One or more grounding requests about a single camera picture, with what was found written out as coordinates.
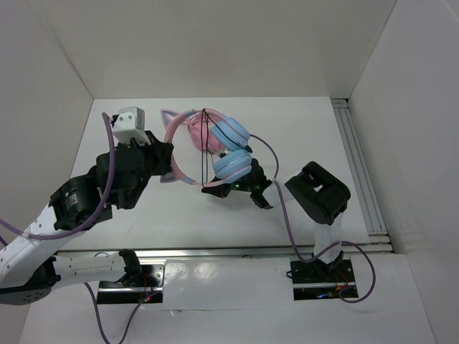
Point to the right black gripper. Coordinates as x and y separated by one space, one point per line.
221 190

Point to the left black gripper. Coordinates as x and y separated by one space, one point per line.
161 151

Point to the blue pink cat-ear headphones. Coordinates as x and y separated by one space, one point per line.
237 154

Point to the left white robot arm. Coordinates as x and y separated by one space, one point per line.
30 268

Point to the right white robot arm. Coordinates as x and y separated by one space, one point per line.
321 195

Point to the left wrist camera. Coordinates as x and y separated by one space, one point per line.
129 125

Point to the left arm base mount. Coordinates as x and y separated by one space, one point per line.
149 287

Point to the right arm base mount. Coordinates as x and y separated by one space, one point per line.
312 282

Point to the aluminium front rail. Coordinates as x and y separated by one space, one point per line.
242 252

